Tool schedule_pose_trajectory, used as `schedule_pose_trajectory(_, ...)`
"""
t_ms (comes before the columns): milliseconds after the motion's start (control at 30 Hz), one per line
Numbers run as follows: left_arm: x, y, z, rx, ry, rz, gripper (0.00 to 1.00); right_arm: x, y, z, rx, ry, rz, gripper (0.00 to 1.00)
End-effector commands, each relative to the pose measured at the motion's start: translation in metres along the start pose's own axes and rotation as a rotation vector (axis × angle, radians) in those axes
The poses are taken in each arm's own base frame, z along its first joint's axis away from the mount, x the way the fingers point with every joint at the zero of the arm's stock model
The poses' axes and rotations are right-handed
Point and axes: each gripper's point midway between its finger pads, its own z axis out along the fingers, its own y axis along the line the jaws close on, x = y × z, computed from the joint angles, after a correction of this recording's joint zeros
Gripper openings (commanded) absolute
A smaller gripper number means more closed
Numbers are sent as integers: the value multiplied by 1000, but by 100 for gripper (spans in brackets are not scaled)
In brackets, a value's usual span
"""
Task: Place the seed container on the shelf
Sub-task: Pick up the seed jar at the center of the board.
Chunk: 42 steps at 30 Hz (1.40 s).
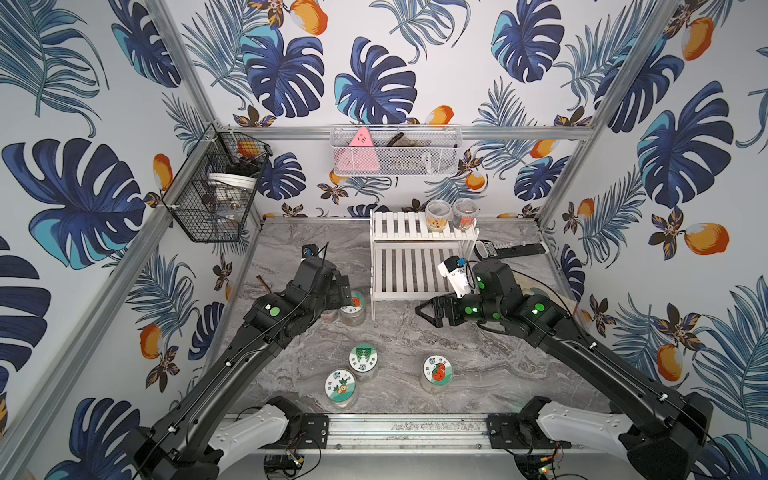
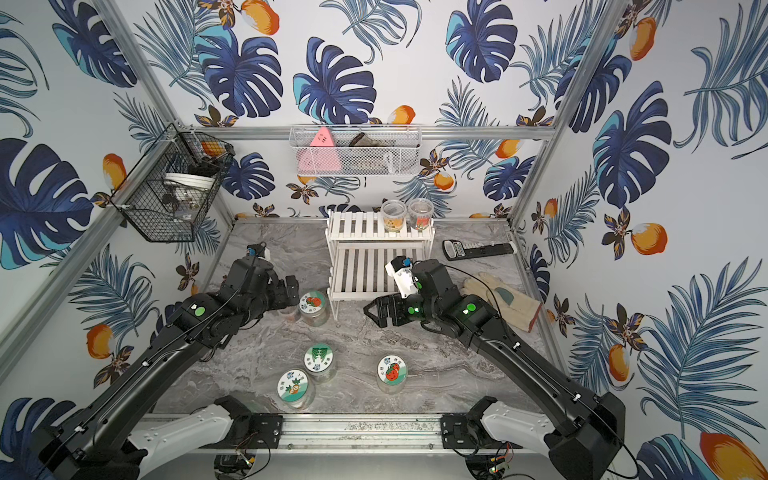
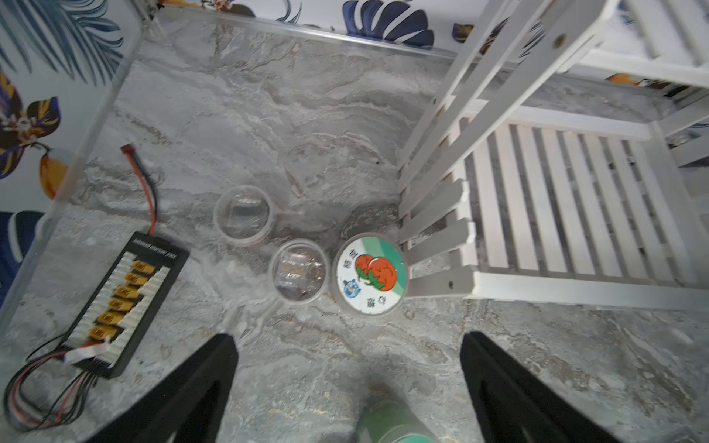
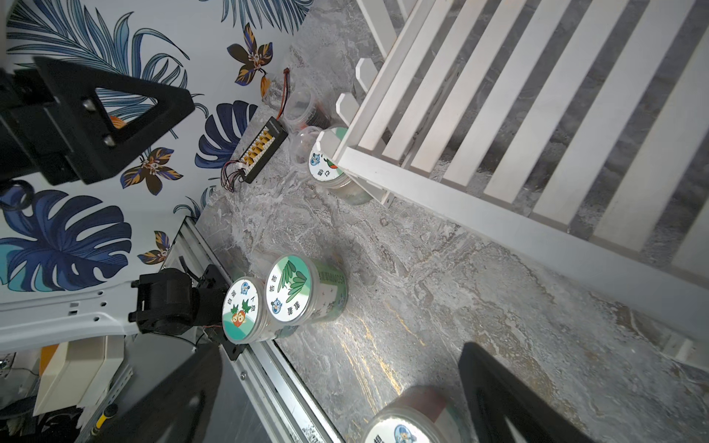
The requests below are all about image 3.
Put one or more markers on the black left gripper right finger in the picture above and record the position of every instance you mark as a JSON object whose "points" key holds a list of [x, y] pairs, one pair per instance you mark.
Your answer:
{"points": [[513, 405]]}

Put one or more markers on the black charging board with wires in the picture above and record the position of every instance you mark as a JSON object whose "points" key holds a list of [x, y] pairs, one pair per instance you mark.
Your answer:
{"points": [[104, 336]]}

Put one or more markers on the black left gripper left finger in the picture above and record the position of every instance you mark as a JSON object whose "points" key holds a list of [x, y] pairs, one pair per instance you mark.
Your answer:
{"points": [[187, 406]]}

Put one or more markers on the green tree lid jar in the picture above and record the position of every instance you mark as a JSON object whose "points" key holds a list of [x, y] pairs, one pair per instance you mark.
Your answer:
{"points": [[391, 422]]}

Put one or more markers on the clear lidless jar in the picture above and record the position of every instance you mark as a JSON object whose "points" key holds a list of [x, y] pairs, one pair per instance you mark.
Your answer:
{"points": [[244, 216], [299, 272]]}

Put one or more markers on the tomato lid seed jar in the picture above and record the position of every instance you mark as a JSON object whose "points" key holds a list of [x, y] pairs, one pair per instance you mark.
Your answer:
{"points": [[370, 276]]}

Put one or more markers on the white slatted wooden shelf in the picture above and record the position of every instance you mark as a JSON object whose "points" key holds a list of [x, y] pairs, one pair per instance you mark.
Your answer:
{"points": [[545, 206]]}

